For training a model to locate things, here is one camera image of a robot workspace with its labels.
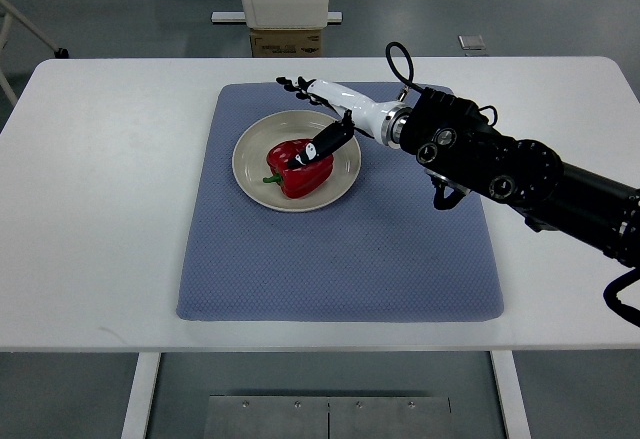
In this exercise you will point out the cream round plate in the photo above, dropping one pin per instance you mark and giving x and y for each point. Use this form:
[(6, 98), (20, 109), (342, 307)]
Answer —
[(250, 167)]

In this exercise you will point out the white table leg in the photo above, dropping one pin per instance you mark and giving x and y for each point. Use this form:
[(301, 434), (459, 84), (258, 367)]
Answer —
[(510, 397), (138, 411)]

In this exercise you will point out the blue textured mat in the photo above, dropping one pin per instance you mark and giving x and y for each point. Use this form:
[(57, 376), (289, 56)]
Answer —
[(380, 253)]

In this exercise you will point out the small grey floor panel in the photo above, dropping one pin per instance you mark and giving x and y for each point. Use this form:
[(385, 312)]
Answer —
[(471, 42)]

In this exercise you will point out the white table left leg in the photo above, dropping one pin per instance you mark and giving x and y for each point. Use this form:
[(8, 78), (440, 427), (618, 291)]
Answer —
[(138, 411)]

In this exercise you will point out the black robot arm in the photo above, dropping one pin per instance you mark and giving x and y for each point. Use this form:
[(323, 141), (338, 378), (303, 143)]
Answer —
[(462, 152)]

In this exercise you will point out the red bell pepper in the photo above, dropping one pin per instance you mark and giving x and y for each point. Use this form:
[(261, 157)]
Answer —
[(296, 183)]

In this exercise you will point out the cardboard box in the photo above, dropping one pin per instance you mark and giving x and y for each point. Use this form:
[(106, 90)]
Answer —
[(286, 43)]

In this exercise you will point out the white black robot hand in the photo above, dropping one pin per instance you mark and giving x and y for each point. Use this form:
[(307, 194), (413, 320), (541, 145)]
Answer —
[(382, 121)]

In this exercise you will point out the white table right leg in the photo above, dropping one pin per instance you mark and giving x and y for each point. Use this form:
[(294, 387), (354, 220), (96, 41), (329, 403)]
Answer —
[(510, 397)]

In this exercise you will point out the white rack frame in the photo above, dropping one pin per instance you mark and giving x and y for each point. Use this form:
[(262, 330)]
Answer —
[(29, 35)]

